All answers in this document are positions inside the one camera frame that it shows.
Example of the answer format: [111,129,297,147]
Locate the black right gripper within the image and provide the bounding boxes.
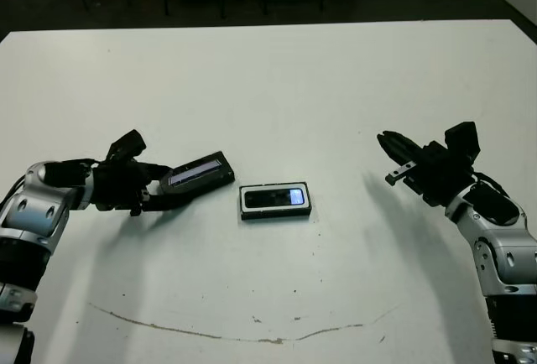
[376,130,476,209]

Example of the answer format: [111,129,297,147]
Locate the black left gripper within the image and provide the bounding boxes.
[89,160,186,218]

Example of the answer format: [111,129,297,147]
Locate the black box lid silver print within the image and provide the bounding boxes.
[157,150,235,208]

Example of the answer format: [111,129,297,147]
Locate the black box base white inset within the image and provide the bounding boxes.
[238,179,313,222]

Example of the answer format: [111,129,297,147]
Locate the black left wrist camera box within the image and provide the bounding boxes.
[104,128,148,164]

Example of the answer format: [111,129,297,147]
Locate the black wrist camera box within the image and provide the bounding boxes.
[104,128,148,164]
[443,121,481,162]

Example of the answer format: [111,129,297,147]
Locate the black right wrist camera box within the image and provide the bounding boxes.
[443,121,481,162]

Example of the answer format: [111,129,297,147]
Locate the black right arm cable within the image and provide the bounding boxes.
[472,169,509,198]

